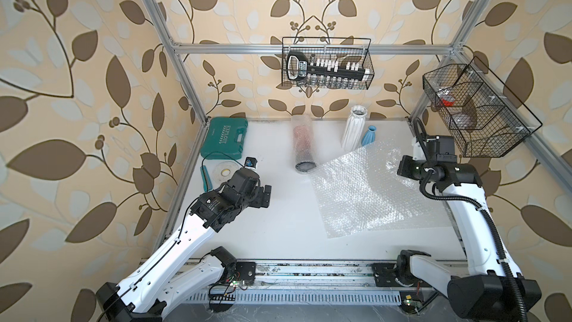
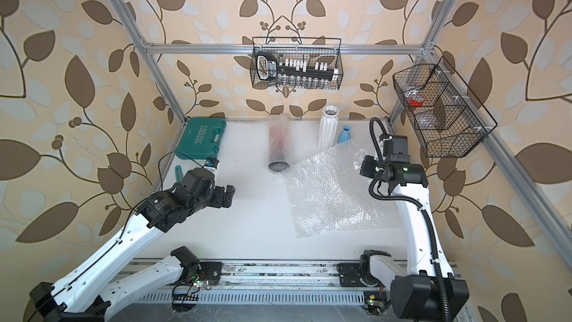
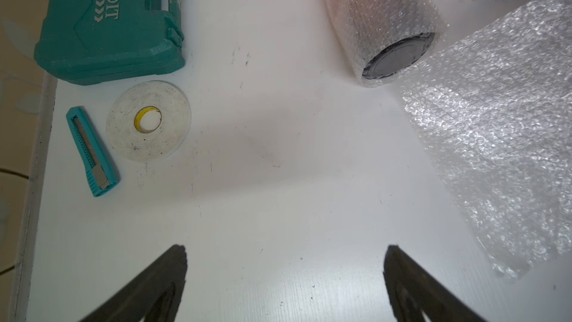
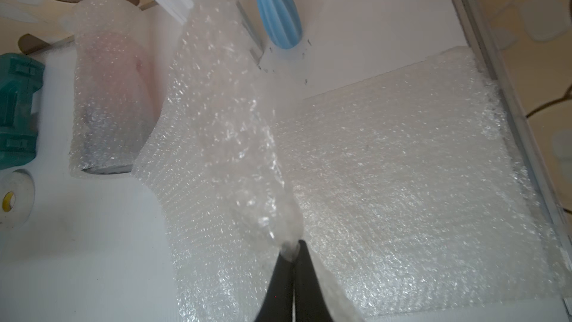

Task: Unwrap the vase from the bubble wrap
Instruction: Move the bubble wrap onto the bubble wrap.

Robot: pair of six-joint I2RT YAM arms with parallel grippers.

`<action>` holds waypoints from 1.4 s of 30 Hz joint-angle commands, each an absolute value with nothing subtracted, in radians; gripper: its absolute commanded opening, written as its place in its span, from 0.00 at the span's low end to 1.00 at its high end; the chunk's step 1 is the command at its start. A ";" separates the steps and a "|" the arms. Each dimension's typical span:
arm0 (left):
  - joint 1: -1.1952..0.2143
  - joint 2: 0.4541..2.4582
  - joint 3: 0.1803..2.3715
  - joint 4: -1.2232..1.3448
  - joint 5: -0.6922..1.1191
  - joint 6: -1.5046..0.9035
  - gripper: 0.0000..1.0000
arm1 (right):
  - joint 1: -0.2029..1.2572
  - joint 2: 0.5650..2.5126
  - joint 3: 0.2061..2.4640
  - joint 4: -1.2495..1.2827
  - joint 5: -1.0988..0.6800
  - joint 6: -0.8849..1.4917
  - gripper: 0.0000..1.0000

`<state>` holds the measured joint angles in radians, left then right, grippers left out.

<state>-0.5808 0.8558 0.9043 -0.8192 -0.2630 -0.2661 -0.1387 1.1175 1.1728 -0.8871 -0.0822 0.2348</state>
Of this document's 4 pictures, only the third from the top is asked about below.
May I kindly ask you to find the bubble wrapped red vase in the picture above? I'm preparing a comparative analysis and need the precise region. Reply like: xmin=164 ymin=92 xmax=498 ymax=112
xmin=325 ymin=0 xmax=448 ymax=88

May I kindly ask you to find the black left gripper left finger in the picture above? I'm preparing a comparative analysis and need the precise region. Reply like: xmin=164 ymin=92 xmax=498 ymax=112
xmin=83 ymin=244 xmax=188 ymax=321

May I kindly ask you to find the green plastic tool case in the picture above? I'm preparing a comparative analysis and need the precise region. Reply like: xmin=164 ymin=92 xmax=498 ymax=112
xmin=34 ymin=0 xmax=185 ymax=86

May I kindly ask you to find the clear bubble wrap roll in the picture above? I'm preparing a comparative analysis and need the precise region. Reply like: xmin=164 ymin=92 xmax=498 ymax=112
xmin=400 ymin=0 xmax=571 ymax=280

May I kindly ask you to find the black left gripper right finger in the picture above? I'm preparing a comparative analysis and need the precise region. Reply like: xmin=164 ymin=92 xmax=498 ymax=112
xmin=384 ymin=245 xmax=483 ymax=321

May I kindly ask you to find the clear tape roll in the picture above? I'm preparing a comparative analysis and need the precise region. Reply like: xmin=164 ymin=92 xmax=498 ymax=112
xmin=107 ymin=80 xmax=191 ymax=163

